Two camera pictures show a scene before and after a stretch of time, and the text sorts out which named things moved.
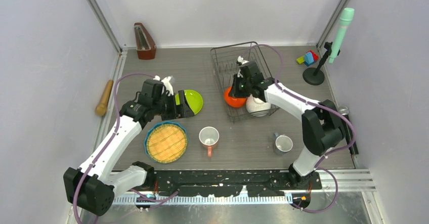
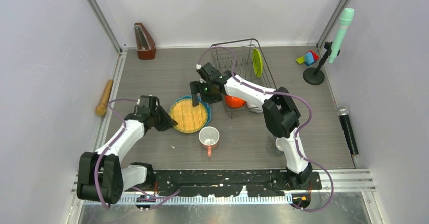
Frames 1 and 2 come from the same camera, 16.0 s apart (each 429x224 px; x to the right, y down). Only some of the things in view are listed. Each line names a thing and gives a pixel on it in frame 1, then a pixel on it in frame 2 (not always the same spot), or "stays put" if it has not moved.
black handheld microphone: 348,130 stays put
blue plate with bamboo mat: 166,142 -> 190,119
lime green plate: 194,100 -> 257,62
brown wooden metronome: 145,46 stays put
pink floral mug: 209,136 stays put
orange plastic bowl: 234,101 stays put
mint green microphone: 347,15 stays put
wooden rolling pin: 101,109 stays put
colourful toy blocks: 309,58 stays put
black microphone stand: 314,76 stays put
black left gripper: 184,110 -> 168,123
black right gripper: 234,92 -> 196,87
